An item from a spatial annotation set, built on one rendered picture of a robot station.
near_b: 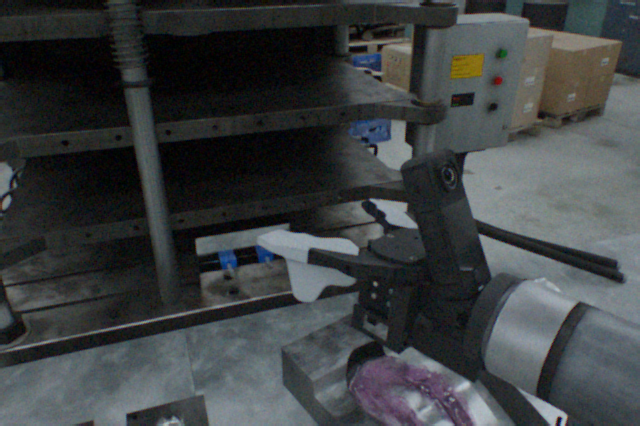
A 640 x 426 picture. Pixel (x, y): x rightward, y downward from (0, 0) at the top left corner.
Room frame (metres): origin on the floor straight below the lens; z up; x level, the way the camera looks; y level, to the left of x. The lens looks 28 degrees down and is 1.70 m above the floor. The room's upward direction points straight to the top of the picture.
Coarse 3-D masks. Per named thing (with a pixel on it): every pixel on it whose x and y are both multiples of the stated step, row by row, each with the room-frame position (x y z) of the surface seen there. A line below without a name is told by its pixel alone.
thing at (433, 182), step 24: (408, 168) 0.36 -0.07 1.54; (432, 168) 0.35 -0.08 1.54; (456, 168) 0.37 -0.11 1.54; (408, 192) 0.36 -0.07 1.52; (432, 192) 0.34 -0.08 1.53; (456, 192) 0.36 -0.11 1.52; (432, 216) 0.34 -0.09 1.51; (456, 216) 0.35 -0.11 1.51; (432, 240) 0.34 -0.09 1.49; (456, 240) 0.33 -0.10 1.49; (432, 264) 0.33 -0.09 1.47; (456, 264) 0.32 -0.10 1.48; (480, 264) 0.34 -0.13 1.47; (456, 288) 0.32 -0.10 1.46; (480, 288) 0.33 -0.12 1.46
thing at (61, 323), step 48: (144, 240) 1.50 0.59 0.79; (48, 288) 1.23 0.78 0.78; (96, 288) 1.23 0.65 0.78; (144, 288) 1.24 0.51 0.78; (192, 288) 1.23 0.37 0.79; (240, 288) 1.23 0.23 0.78; (288, 288) 1.23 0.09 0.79; (336, 288) 1.26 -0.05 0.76; (48, 336) 1.03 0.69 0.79; (96, 336) 1.04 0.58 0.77; (144, 336) 1.08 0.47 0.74
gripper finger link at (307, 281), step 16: (272, 240) 0.38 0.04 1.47; (288, 240) 0.37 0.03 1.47; (304, 240) 0.37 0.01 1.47; (320, 240) 0.37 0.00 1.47; (336, 240) 0.38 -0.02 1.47; (288, 256) 0.37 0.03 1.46; (304, 256) 0.36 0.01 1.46; (288, 272) 0.37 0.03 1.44; (304, 272) 0.37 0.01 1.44; (320, 272) 0.36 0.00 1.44; (336, 272) 0.36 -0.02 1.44; (304, 288) 0.36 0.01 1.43; (320, 288) 0.36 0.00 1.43
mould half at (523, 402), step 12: (552, 288) 1.03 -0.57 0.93; (492, 384) 0.82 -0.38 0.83; (504, 384) 0.79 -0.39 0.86; (492, 396) 0.82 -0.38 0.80; (504, 396) 0.79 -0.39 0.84; (516, 396) 0.76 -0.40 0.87; (528, 396) 0.74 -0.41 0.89; (504, 408) 0.78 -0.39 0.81; (516, 408) 0.75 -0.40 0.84; (528, 408) 0.72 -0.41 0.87; (540, 408) 0.71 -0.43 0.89; (552, 408) 0.71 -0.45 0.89; (516, 420) 0.74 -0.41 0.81; (528, 420) 0.72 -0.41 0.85; (540, 420) 0.69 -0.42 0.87; (552, 420) 0.68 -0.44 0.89; (564, 420) 0.68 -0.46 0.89
